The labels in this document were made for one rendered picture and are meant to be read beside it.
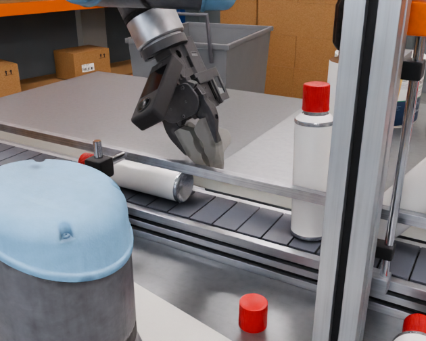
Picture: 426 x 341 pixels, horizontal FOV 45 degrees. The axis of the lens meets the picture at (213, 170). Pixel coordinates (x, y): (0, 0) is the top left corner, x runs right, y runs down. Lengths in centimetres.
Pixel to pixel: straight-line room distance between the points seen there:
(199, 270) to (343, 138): 33
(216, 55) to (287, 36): 151
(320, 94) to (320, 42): 346
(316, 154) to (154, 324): 28
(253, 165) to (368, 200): 47
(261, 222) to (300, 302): 13
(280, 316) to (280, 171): 34
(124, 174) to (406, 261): 43
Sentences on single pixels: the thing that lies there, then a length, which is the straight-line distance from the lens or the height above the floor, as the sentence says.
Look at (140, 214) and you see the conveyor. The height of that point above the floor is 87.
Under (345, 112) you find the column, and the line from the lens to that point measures 46.
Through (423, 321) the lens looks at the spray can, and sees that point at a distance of 61.
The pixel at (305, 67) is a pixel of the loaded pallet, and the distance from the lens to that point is 417.
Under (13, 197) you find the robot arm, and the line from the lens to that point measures 40.
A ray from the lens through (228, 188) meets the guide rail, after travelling 78.
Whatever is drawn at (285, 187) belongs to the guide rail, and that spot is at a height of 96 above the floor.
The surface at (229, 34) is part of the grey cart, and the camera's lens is 358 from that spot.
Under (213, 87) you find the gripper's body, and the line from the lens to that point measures 78.
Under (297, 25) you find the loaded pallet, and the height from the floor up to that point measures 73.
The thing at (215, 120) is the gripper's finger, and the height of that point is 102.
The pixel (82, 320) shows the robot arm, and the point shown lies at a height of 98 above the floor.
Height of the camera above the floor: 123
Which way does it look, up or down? 23 degrees down
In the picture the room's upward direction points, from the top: straight up
